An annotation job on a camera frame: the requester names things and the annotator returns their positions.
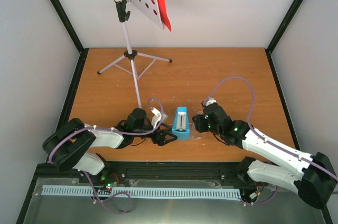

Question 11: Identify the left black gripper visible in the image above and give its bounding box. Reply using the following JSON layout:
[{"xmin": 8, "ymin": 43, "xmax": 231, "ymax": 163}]
[{"xmin": 134, "ymin": 122, "xmax": 177, "ymax": 146}]

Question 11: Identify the blue metronome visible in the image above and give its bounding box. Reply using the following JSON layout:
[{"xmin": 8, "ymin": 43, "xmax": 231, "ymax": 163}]
[{"xmin": 172, "ymin": 106, "xmax": 190, "ymax": 141}]

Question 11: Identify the white perforated music stand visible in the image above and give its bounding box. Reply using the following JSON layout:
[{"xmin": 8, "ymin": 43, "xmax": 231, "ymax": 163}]
[{"xmin": 97, "ymin": 0, "xmax": 173, "ymax": 110}]

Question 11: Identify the clear plastic metronome cover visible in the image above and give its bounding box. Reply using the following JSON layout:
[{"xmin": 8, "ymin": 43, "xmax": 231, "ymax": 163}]
[{"xmin": 190, "ymin": 126, "xmax": 209, "ymax": 141}]

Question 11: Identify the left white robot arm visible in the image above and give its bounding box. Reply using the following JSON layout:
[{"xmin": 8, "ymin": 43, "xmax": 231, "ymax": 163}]
[{"xmin": 42, "ymin": 108, "xmax": 177, "ymax": 183}]

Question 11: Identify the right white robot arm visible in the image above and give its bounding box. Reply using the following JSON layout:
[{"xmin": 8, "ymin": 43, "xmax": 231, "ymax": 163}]
[{"xmin": 192, "ymin": 102, "xmax": 337, "ymax": 209}]

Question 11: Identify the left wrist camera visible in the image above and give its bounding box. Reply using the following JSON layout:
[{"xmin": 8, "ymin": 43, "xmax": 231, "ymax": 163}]
[{"xmin": 151, "ymin": 108, "xmax": 168, "ymax": 128}]

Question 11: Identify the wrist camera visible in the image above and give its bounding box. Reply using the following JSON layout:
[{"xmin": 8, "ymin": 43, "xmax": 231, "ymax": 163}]
[
  {"xmin": 151, "ymin": 108, "xmax": 168, "ymax": 128},
  {"xmin": 201, "ymin": 97, "xmax": 217, "ymax": 107}
]

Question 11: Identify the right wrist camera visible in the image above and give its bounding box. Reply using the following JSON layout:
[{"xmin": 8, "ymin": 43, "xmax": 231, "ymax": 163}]
[{"xmin": 201, "ymin": 97, "xmax": 217, "ymax": 107}]

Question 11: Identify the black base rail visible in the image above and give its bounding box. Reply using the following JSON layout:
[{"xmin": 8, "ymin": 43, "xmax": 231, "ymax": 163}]
[{"xmin": 108, "ymin": 161, "xmax": 254, "ymax": 187}]

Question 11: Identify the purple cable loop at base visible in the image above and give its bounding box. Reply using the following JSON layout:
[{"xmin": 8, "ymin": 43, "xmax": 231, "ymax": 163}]
[{"xmin": 88, "ymin": 179, "xmax": 137, "ymax": 216}]

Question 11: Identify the light blue slotted cable duct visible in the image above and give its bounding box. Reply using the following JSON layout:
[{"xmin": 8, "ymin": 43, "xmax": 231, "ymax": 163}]
[{"xmin": 41, "ymin": 185, "xmax": 241, "ymax": 201}]

